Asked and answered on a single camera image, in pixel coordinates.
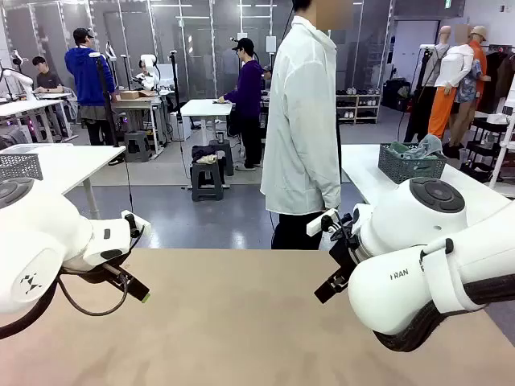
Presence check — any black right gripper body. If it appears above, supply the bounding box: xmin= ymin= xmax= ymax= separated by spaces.
xmin=328 ymin=235 xmax=360 ymax=279

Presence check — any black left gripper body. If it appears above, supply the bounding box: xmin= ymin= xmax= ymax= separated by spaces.
xmin=64 ymin=263 xmax=126 ymax=285

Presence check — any dark grey plastic basket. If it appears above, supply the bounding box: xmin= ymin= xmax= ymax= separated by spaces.
xmin=377 ymin=142 xmax=447 ymax=185

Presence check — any person's right forearm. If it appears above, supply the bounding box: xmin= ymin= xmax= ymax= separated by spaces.
xmin=309 ymin=148 xmax=342 ymax=211

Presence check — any light grey patterned basket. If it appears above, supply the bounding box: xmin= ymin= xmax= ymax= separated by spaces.
xmin=0 ymin=153 xmax=43 ymax=182

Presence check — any thick black left arm sleeve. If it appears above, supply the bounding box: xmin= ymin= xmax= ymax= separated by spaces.
xmin=0 ymin=281 xmax=60 ymax=341

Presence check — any thick black arm sleeve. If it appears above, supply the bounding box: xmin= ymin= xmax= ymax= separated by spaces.
xmin=372 ymin=281 xmax=515 ymax=354
xmin=0 ymin=281 xmax=60 ymax=341

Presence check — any white table with curved edge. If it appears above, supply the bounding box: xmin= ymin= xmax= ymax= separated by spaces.
xmin=340 ymin=143 xmax=515 ymax=226

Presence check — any thick black right arm sleeve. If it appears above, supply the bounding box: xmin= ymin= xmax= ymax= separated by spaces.
xmin=372 ymin=281 xmax=515 ymax=354

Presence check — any white rectangular side table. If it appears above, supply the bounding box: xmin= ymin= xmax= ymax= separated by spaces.
xmin=0 ymin=144 xmax=126 ymax=220

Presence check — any grey plastic stool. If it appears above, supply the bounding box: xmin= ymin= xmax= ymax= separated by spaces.
xmin=208 ymin=138 xmax=235 ymax=177
xmin=123 ymin=130 xmax=153 ymax=163
xmin=191 ymin=160 xmax=225 ymax=202

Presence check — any person in white shirt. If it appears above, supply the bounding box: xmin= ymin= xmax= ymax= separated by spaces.
xmin=260 ymin=0 xmax=355 ymax=250

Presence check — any translucent lidded box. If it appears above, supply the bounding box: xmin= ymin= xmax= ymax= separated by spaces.
xmin=0 ymin=143 xmax=52 ymax=155

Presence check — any wooden shoe rack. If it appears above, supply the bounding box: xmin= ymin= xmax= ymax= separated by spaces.
xmin=336 ymin=93 xmax=382 ymax=125

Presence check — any dark and beige clothes pile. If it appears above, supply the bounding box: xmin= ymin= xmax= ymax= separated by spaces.
xmin=191 ymin=144 xmax=219 ymax=166

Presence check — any black tripod pole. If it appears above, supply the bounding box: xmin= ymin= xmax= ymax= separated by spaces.
xmin=89 ymin=51 xmax=120 ymax=148

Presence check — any black utility cart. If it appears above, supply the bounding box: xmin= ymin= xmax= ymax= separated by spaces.
xmin=462 ymin=116 xmax=512 ymax=184

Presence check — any long white workbench table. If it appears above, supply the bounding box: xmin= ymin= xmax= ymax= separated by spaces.
xmin=0 ymin=98 xmax=68 ymax=144

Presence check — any open cardboard box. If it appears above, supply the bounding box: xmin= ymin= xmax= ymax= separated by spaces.
xmin=119 ymin=89 xmax=156 ymax=101

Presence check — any small white desk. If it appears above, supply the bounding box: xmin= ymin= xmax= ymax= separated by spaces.
xmin=179 ymin=99 xmax=234 ymax=146

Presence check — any person in purple sweater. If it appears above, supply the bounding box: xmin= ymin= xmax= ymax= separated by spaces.
xmin=219 ymin=37 xmax=266 ymax=172

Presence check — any person in blue hoodie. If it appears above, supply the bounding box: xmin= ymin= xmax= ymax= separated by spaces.
xmin=64 ymin=27 xmax=118 ymax=146

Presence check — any seated person in dark shirt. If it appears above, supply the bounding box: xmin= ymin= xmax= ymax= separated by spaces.
xmin=31 ymin=55 xmax=65 ymax=96

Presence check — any mannequin with grey top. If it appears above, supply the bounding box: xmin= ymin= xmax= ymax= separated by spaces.
xmin=404 ymin=25 xmax=452 ymax=144

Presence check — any mannequin with white top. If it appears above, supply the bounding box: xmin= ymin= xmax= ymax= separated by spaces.
xmin=427 ymin=23 xmax=476 ymax=140

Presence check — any rack of dark clothes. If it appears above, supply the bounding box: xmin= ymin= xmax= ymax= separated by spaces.
xmin=478 ymin=43 xmax=515 ymax=116

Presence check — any mannequin with orange shirt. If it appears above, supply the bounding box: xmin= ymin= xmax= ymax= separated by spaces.
xmin=450 ymin=25 xmax=492 ymax=158

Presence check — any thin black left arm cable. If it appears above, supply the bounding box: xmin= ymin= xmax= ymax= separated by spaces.
xmin=58 ymin=277 xmax=130 ymax=317

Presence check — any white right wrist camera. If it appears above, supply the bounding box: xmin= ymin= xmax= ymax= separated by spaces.
xmin=306 ymin=207 xmax=353 ymax=242

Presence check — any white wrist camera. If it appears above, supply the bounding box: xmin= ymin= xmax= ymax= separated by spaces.
xmin=306 ymin=207 xmax=353 ymax=242
xmin=120 ymin=209 xmax=152 ymax=239

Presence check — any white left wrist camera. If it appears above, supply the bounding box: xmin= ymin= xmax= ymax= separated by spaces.
xmin=120 ymin=209 xmax=152 ymax=239

